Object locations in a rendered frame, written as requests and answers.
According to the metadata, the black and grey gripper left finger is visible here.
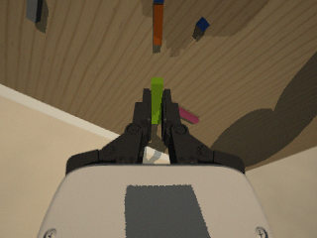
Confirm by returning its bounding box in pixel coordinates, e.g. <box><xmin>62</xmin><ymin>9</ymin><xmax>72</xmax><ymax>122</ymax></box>
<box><xmin>65</xmin><ymin>88</ymin><xmax>152</xmax><ymax>175</ymax></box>

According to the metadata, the pink rod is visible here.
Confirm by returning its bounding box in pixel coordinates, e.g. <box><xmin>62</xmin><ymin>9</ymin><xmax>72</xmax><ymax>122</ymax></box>
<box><xmin>178</xmin><ymin>106</ymin><xmax>199</xmax><ymax>124</ymax></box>

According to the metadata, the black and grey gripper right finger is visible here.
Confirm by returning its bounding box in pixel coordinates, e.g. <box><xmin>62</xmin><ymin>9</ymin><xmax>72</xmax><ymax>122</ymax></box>
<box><xmin>161</xmin><ymin>89</ymin><xmax>245</xmax><ymax>174</ymax></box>

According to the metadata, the orange rod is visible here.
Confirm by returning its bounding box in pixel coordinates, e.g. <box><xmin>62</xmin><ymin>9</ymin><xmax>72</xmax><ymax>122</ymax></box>
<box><xmin>154</xmin><ymin>4</ymin><xmax>163</xmax><ymax>45</ymax></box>

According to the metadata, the lime green rod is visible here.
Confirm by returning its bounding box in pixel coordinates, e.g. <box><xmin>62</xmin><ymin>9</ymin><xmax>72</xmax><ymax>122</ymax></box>
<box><xmin>152</xmin><ymin>77</ymin><xmax>163</xmax><ymax>124</ymax></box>

